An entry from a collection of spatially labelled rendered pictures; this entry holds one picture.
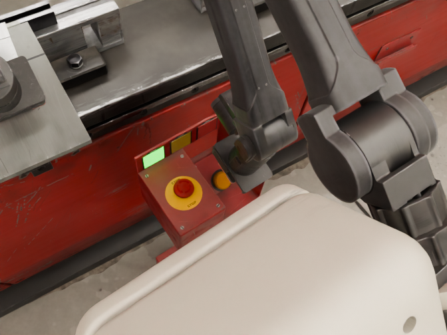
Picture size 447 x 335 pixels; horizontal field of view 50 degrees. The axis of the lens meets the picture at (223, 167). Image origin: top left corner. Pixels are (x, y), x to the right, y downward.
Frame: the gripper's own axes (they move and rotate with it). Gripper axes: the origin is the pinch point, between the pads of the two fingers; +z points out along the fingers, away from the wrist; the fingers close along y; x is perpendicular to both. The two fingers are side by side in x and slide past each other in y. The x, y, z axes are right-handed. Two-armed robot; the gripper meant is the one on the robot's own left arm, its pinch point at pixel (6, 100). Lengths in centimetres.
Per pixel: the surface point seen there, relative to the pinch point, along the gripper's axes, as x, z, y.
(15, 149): 7.3, -1.8, 1.9
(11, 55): -7.4, 6.3, -3.6
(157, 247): 50, 89, -19
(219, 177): 27.6, 17.8, -30.1
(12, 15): -14.5, 10.6, -6.6
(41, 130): 6.1, -1.1, -2.6
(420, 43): 23, 46, -115
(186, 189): 25.6, 10.0, -21.1
